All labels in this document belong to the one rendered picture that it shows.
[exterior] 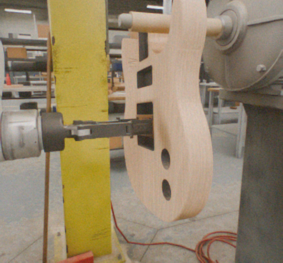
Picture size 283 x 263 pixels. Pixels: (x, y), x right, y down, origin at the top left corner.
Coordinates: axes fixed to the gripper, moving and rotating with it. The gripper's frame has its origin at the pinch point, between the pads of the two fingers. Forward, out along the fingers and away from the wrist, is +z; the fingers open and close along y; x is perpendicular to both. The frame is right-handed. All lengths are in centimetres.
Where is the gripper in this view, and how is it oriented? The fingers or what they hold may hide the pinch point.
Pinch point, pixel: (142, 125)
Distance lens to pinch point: 51.3
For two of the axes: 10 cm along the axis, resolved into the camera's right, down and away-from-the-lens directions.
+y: 3.4, 0.3, -9.4
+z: 9.4, -0.6, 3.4
